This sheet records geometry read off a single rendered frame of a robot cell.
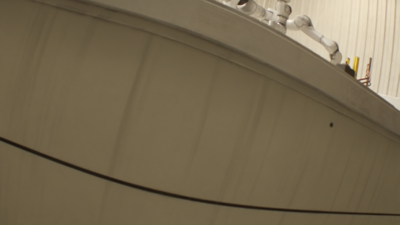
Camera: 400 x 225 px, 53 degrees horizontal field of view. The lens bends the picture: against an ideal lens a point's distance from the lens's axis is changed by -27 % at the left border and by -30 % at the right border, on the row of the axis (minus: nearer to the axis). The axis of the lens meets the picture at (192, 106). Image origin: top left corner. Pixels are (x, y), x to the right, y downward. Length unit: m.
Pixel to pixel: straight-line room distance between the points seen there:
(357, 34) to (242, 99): 8.71
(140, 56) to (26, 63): 0.20
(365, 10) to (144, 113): 8.93
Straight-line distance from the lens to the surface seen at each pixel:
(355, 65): 4.08
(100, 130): 0.76
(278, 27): 2.76
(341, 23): 9.99
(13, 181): 0.74
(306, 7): 11.06
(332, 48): 2.89
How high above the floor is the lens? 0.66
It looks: 1 degrees up
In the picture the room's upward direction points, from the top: 17 degrees clockwise
